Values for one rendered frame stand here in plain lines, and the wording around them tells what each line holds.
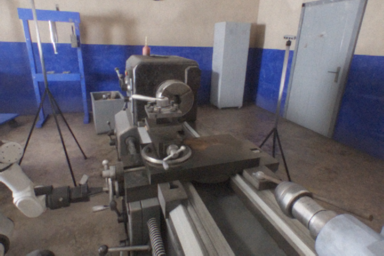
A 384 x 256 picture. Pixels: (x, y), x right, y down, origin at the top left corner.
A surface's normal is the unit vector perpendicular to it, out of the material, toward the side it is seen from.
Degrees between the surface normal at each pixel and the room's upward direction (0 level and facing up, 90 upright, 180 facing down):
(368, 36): 90
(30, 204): 97
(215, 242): 0
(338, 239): 51
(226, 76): 90
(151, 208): 90
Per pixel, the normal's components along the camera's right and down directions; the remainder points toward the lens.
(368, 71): -0.95, 0.07
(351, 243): -0.58, -0.69
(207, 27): 0.33, 0.29
